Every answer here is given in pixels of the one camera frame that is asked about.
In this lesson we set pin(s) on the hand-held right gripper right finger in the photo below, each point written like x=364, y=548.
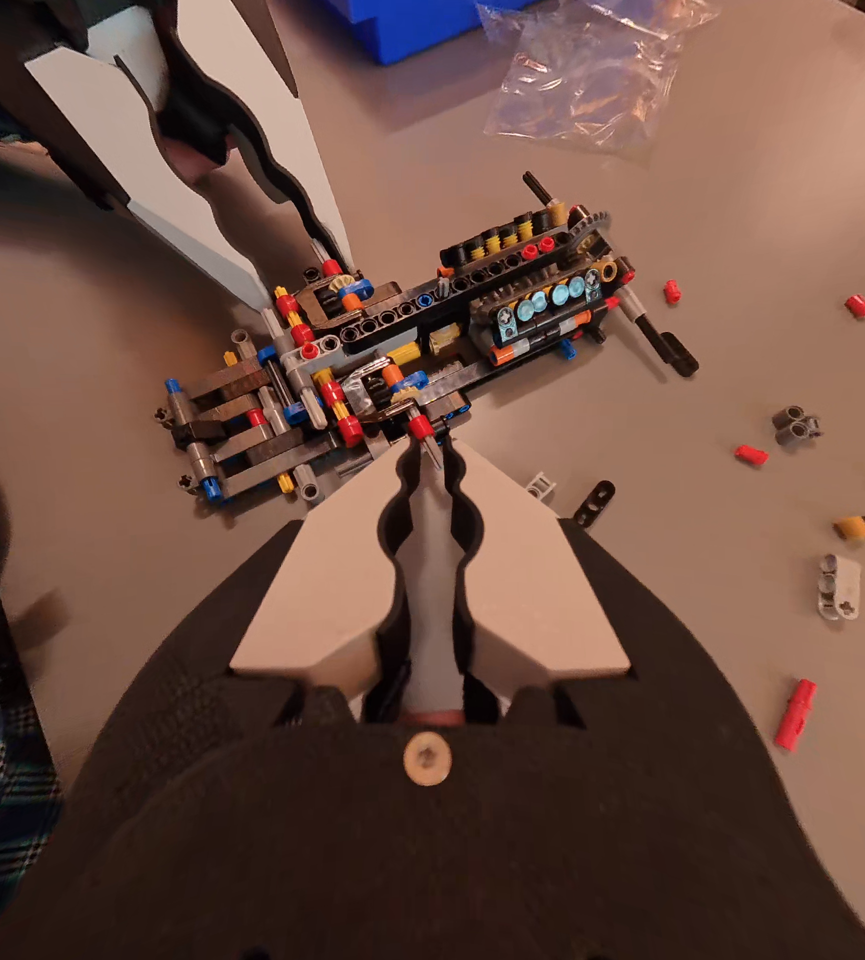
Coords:
x=545, y=600

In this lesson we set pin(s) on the dark grey lego pin connector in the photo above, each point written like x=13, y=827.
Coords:
x=796, y=425
x=542, y=484

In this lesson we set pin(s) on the light grey thin lego liftarm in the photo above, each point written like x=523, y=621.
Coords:
x=839, y=586

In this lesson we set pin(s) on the red lego axle pin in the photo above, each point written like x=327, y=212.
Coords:
x=795, y=714

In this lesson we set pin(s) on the blue plastic storage bin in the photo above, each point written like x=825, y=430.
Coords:
x=402, y=22

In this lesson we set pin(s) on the person's left hand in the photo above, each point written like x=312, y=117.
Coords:
x=196, y=169

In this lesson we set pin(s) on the large lego vehicle model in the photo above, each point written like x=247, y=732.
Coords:
x=402, y=315

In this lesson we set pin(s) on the clear plastic bag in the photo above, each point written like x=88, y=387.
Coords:
x=597, y=75

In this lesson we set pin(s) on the mustard yellow lego bush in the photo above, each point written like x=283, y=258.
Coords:
x=851, y=526

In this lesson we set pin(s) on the black thin three-hole liftarm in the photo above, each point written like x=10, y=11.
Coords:
x=594, y=502

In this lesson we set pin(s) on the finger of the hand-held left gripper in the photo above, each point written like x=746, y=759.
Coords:
x=275, y=112
x=102, y=127

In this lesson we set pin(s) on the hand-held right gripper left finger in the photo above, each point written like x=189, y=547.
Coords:
x=312, y=600

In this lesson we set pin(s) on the small red lego bush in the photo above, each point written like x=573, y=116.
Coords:
x=858, y=304
x=751, y=454
x=672, y=291

